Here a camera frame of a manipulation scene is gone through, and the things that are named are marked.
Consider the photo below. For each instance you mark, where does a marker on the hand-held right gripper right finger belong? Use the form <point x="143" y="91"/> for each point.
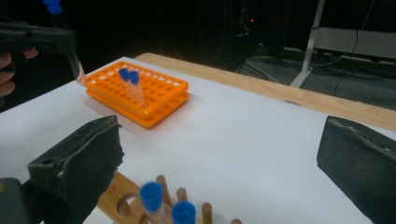
<point x="361" y="168"/>

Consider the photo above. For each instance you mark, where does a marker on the white desk frame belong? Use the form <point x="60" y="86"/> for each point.
<point x="348" y="42"/>

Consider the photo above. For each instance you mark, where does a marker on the blue-capped test tube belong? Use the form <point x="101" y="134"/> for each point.
<point x="53" y="7"/>
<point x="134" y="77"/>
<point x="124" y="74"/>
<point x="183" y="213"/>
<point x="151" y="196"/>

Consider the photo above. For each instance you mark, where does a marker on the wooden test tube rack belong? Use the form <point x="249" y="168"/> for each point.
<point x="120" y="188"/>

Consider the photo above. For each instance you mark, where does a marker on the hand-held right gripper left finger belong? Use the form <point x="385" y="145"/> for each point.
<point x="77" y="168"/>

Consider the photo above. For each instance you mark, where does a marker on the white table sheet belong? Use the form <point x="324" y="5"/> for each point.
<point x="233" y="149"/>

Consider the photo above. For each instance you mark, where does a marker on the black equipment stand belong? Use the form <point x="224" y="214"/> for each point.
<point x="255" y="34"/>

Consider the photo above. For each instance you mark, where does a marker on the orange plastic test tube rack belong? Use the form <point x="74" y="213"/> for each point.
<point x="163" y="93"/>

